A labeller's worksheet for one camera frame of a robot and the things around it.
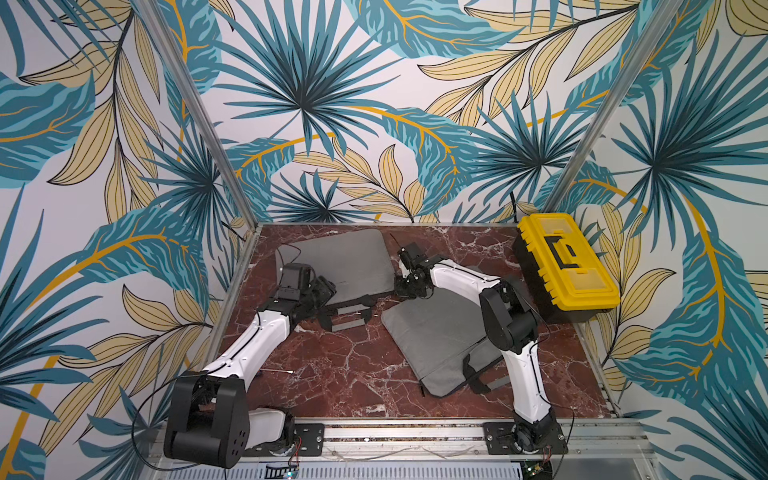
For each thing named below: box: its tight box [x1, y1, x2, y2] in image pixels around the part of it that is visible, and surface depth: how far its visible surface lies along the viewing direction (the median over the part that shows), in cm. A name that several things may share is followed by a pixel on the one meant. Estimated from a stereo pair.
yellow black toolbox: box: [512, 212, 621, 325], surface depth 90 cm
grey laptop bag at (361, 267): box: [276, 229, 395, 332], surface depth 98 cm
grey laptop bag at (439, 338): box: [381, 290, 510, 398], surface depth 87 cm
